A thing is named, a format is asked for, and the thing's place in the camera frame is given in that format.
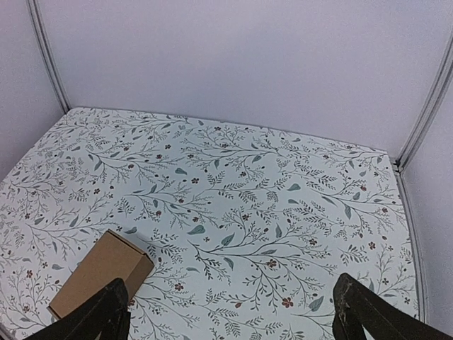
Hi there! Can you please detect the aluminium frame post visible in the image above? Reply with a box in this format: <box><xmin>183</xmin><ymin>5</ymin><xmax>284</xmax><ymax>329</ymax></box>
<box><xmin>394</xmin><ymin>37</ymin><xmax>452</xmax><ymax>173</ymax></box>
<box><xmin>25</xmin><ymin>0</ymin><xmax>71</xmax><ymax>114</ymax></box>

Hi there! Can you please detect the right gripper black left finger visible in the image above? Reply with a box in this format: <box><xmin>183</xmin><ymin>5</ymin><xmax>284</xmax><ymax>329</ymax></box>
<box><xmin>33</xmin><ymin>278</ymin><xmax>131</xmax><ymax>340</ymax></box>

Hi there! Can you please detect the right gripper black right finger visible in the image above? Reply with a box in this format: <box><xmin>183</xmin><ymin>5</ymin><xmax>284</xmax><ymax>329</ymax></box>
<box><xmin>332</xmin><ymin>273</ymin><xmax>449</xmax><ymax>340</ymax></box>

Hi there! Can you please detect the right aluminium frame post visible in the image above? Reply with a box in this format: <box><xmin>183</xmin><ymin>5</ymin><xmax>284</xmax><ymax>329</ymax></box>
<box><xmin>394</xmin><ymin>37</ymin><xmax>452</xmax><ymax>173</ymax></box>

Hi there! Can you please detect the brown cardboard box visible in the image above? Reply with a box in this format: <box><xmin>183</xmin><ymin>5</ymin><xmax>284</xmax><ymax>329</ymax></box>
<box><xmin>48</xmin><ymin>229</ymin><xmax>154</xmax><ymax>319</ymax></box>

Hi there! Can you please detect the left aluminium frame post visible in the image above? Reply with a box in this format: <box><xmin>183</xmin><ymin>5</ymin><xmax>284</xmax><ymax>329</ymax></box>
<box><xmin>25</xmin><ymin>0</ymin><xmax>71</xmax><ymax>114</ymax></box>

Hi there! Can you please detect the floral patterned table mat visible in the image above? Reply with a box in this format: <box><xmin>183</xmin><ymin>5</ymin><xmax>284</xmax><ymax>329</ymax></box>
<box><xmin>1</xmin><ymin>108</ymin><xmax>419</xmax><ymax>339</ymax></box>

